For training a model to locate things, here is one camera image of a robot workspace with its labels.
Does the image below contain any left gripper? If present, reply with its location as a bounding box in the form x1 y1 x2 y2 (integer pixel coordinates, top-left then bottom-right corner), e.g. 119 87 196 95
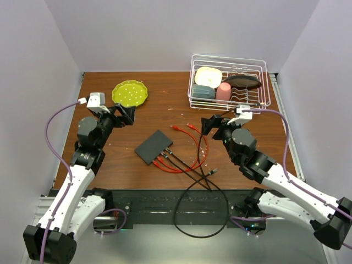
91 103 135 149

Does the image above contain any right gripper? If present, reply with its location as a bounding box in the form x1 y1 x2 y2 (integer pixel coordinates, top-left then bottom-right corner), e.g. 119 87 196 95
200 114 244 163

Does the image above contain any black network switch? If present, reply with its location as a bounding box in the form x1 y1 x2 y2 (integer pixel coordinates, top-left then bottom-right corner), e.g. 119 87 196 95
134 130 173 166

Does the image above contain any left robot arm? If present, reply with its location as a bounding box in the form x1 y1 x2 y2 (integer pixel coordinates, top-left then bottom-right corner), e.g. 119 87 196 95
23 103 136 263

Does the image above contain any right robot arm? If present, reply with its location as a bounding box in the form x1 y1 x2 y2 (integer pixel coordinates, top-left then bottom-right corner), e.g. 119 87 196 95
201 111 351 250

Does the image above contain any yellow-green plate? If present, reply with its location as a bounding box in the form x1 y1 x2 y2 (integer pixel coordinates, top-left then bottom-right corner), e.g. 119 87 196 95
112 80 148 107

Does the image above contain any pink cup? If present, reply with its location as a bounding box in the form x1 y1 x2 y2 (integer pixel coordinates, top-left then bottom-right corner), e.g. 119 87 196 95
216 82 232 103

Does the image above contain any grey-green cup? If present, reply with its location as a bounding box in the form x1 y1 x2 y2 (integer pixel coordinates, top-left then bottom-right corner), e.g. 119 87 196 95
191 84 216 101

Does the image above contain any cream square bowl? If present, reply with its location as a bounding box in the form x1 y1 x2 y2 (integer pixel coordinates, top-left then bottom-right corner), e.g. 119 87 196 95
194 67 222 89

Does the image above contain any dark brown plate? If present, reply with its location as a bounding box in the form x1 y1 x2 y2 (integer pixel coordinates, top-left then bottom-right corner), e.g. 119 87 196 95
223 75 262 90

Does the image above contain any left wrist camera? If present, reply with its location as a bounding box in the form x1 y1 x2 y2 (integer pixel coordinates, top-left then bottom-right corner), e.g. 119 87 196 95
86 92 106 108

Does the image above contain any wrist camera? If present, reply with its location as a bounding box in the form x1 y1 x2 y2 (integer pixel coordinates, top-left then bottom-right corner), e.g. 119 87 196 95
86 92 106 108
227 104 253 125

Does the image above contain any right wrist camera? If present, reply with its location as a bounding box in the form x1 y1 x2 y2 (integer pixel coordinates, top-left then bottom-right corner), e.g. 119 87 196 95
227 104 253 125

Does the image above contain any white wire dish rack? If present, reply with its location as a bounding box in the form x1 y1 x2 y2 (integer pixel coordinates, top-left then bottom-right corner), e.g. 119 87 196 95
188 54 271 111

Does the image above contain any aluminium frame rail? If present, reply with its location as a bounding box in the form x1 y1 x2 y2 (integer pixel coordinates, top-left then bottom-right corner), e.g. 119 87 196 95
268 73 337 263

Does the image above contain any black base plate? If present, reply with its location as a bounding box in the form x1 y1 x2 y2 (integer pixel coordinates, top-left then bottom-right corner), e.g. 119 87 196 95
93 189 264 230

